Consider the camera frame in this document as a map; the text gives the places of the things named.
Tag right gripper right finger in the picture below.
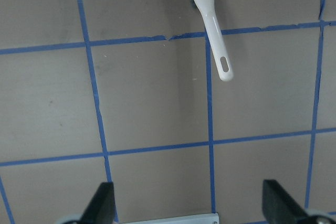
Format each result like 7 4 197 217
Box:
262 179 315 224

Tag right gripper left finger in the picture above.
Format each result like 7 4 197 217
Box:
79 182 116 224

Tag white hand brush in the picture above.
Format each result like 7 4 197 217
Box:
194 0 234 81

